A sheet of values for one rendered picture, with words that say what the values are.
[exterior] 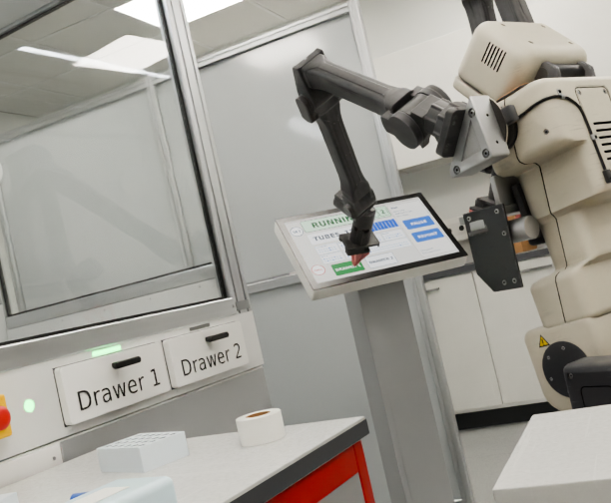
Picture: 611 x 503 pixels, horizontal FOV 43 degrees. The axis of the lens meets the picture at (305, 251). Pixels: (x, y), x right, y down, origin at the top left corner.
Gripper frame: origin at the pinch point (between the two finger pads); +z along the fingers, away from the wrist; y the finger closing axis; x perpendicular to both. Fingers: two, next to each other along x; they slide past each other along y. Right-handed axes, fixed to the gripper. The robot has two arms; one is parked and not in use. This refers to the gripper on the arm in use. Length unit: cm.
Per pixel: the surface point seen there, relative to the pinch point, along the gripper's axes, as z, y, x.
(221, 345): -4, 47, 23
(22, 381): -32, 92, 46
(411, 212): 2.6, -30.0, -20.4
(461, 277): 133, -135, -104
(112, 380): -21, 76, 41
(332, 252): 3.8, 2.2, -9.5
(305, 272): 4.3, 13.4, -3.9
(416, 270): 5.7, -20.5, 2.5
